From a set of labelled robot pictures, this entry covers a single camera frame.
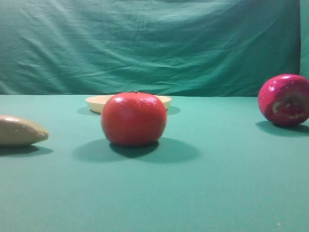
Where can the red apple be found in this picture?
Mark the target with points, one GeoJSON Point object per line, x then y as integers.
{"type": "Point", "coordinates": [284, 100]}

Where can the pale yellow plate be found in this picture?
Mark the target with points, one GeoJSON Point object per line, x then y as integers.
{"type": "Point", "coordinates": [97, 103]}

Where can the orange-red tangerine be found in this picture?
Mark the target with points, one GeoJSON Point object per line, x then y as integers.
{"type": "Point", "coordinates": [133, 119]}

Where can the green backdrop cloth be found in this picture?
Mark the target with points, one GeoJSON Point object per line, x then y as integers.
{"type": "Point", "coordinates": [165, 47]}

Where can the yellow banana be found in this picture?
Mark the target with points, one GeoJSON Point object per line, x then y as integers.
{"type": "Point", "coordinates": [16, 131]}

